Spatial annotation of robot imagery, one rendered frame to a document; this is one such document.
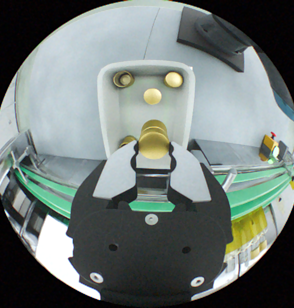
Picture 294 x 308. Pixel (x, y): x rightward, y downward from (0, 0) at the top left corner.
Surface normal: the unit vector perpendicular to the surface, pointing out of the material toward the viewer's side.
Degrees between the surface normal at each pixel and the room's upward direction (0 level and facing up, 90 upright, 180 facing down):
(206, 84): 0
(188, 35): 2
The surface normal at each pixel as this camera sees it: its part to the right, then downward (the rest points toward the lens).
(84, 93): -0.07, 0.55
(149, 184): 0.01, -0.84
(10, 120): 1.00, 0.04
